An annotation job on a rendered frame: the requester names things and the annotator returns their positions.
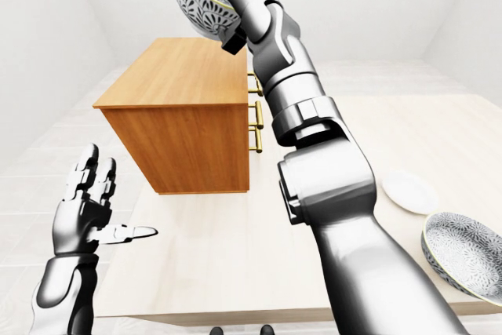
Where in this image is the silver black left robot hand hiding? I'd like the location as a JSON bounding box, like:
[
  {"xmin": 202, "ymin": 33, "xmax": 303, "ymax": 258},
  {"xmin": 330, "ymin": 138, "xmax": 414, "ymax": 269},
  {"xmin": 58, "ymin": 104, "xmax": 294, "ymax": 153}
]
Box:
[{"xmin": 53, "ymin": 143, "xmax": 159, "ymax": 258}]

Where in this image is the black white patterned bowl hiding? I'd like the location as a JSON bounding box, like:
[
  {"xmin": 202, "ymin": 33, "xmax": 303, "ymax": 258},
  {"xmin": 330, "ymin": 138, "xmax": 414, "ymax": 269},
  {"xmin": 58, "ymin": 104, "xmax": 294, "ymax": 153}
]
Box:
[
  {"xmin": 420, "ymin": 211, "xmax": 502, "ymax": 307},
  {"xmin": 166, "ymin": 0, "xmax": 242, "ymax": 42}
]

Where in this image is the wooden cabinet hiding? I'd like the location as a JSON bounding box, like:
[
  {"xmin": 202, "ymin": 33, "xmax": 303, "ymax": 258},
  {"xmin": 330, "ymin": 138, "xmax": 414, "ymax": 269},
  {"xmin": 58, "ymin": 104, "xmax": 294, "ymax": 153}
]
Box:
[{"xmin": 93, "ymin": 37, "xmax": 253, "ymax": 196}]

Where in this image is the white plate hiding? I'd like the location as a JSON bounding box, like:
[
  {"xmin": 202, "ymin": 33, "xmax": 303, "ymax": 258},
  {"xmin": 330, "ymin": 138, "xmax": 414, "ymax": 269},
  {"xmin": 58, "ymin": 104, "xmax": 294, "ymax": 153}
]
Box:
[{"xmin": 380, "ymin": 171, "xmax": 441, "ymax": 216}]

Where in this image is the brass drawer handle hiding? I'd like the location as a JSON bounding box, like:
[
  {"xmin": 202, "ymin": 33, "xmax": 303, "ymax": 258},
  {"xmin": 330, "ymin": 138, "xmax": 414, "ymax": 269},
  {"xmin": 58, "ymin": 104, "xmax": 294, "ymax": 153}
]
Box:
[
  {"xmin": 247, "ymin": 71, "xmax": 265, "ymax": 97},
  {"xmin": 249, "ymin": 100, "xmax": 264, "ymax": 130},
  {"xmin": 249, "ymin": 127, "xmax": 264, "ymax": 155}
]

